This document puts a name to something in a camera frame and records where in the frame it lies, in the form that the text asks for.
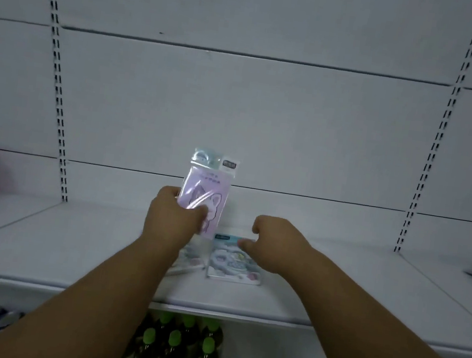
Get person's left hand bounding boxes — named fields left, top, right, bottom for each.
left=139, top=182, right=212, bottom=263

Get person's right hand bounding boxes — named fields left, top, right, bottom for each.
left=233, top=212, right=322, bottom=281

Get blue cartoon packet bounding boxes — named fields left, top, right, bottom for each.
left=204, top=231, right=268, bottom=287

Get purple cartoon packets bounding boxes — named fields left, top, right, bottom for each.
left=172, top=146, right=241, bottom=242

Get person's left forearm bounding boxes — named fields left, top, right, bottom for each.
left=0, top=217, right=183, bottom=358

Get person's right forearm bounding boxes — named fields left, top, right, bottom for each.
left=273, top=246, right=472, bottom=358

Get white slotted upright rail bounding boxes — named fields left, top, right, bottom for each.
left=14, top=0, right=95, bottom=204
left=393, top=0, right=472, bottom=262

